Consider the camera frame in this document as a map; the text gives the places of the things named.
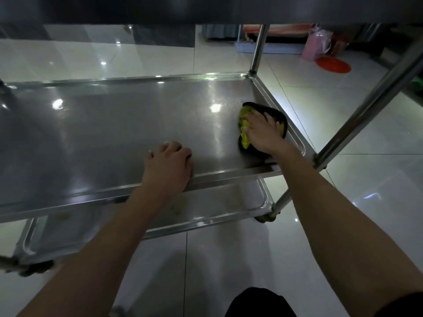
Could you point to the person's right hand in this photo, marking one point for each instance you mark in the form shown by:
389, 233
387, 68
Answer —
266, 135

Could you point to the person's left hand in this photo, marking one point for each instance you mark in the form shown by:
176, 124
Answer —
167, 171

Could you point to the grey and yellow cleaning cloth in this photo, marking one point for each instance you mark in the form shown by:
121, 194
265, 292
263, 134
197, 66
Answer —
277, 115

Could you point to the person's right forearm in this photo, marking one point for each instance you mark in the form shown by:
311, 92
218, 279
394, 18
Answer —
347, 234

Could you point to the person's left forearm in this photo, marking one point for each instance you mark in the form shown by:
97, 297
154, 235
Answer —
92, 267

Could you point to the pink plastic bag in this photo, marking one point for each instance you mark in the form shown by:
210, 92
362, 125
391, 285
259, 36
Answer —
315, 44

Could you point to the orange banner on stand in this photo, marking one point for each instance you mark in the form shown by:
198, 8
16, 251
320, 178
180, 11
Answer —
284, 32

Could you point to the blue grey curtain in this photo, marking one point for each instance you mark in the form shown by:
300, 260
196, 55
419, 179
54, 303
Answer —
219, 31

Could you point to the brown paper bag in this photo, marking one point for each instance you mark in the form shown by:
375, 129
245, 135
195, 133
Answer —
339, 44

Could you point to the dark floor mat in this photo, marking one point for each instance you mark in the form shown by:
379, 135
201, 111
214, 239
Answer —
158, 36

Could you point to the black trousers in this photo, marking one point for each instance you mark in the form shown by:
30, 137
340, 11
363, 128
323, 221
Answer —
261, 303

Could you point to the black shirt sleeve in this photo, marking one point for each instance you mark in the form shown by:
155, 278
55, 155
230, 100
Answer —
403, 307

